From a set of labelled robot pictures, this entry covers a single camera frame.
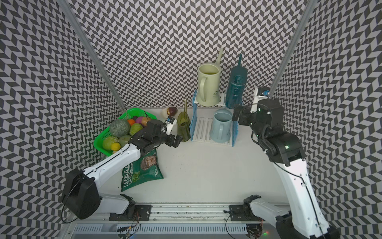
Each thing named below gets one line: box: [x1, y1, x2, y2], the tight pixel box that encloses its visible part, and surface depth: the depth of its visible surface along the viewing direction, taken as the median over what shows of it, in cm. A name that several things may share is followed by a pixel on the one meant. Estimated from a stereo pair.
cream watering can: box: [195, 48, 224, 108], surface depth 72 cm
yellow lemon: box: [110, 142, 121, 151], surface depth 89 cm
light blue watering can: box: [209, 108, 233, 143], surface depth 88 cm
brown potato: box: [141, 117, 152, 127], surface depth 102 cm
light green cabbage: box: [129, 122, 144, 136], surface depth 98 cm
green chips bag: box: [120, 148, 165, 193], surface depth 82 cm
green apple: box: [118, 134, 132, 148], surface depth 93 cm
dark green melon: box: [109, 119, 131, 137], surface depth 93 cm
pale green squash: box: [102, 136, 120, 151], surface depth 92 cm
